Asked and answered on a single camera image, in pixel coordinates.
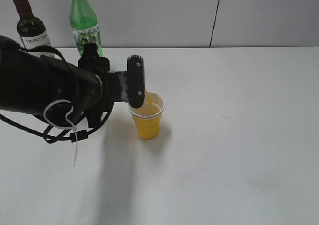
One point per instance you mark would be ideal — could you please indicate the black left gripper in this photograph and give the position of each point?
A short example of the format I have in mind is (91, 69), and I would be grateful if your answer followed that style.
(113, 83)

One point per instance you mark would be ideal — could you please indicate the white zip tie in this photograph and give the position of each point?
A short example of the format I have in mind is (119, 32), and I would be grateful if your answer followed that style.
(68, 108)

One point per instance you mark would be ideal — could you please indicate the dark red wine bottle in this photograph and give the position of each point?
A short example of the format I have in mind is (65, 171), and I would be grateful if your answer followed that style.
(31, 29)

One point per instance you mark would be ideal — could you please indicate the yellow paper cup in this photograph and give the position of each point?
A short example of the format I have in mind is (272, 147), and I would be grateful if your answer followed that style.
(147, 118)

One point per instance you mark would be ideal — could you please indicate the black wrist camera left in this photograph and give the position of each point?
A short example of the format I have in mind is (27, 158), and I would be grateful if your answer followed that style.
(135, 81)

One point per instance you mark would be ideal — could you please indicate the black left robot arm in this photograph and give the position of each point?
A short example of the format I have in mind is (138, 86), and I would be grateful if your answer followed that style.
(42, 83)

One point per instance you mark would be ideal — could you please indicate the green plastic soda bottle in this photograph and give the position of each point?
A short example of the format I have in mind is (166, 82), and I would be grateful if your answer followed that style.
(84, 25)

